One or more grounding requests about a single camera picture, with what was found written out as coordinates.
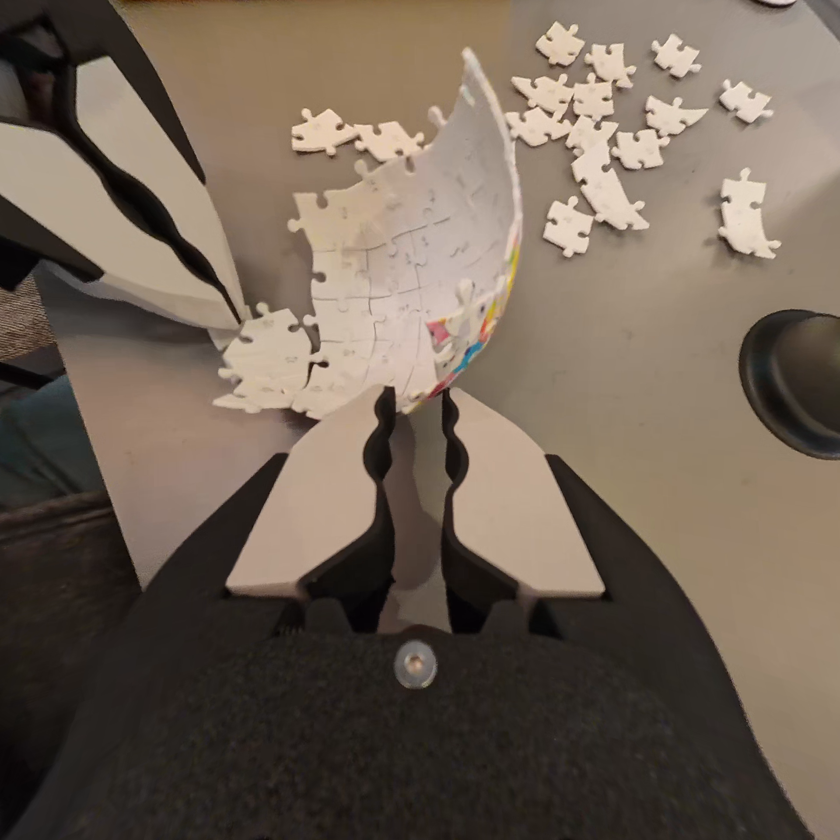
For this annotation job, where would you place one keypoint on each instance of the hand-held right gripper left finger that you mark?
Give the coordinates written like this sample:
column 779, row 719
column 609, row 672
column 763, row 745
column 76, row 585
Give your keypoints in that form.
column 308, row 518

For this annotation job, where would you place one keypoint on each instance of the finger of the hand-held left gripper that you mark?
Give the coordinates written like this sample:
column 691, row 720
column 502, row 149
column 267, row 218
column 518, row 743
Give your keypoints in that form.
column 131, row 249
column 151, row 151

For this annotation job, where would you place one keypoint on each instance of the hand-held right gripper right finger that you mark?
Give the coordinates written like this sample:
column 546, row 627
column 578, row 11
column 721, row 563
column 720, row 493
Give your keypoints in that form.
column 525, row 525

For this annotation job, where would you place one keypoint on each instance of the partly built colourful puzzle ball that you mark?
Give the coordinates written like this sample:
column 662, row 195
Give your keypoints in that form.
column 394, row 249

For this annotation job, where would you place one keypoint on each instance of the black round puzzle stand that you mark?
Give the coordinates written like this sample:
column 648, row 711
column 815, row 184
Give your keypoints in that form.
column 800, row 387

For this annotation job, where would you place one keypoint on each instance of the group of white puzzle pieces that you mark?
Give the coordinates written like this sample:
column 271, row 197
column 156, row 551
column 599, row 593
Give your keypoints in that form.
column 607, row 187

